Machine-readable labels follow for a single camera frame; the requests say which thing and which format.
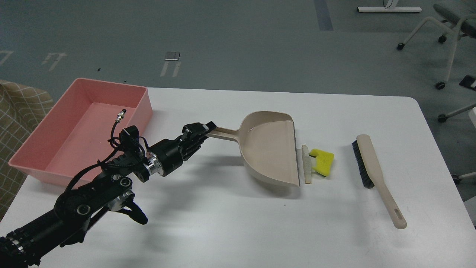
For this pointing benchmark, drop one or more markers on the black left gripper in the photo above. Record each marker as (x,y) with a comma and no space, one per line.
(171,154)

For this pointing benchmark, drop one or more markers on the beige plastic dustpan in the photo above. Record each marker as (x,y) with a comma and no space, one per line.
(267,145)

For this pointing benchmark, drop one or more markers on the yellow sponge piece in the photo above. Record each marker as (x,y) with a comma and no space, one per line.
(323,161)

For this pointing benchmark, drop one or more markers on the beige hand brush black bristles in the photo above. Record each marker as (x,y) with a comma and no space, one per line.
(372,176)

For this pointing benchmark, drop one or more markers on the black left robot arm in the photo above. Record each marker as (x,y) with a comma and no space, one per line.
(100,188)

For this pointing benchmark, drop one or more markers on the pink plastic bin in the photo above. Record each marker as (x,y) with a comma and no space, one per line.
(75,132)

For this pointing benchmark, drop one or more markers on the grey floor outlet plate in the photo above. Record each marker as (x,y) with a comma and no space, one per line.
(172,56)

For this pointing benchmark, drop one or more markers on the checkered beige cloth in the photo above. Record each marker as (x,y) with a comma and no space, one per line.
(22,108)

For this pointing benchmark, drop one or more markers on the white table leg base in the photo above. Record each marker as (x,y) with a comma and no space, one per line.
(389,6)

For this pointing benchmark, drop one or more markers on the grey office chair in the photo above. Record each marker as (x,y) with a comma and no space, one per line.
(457,21)

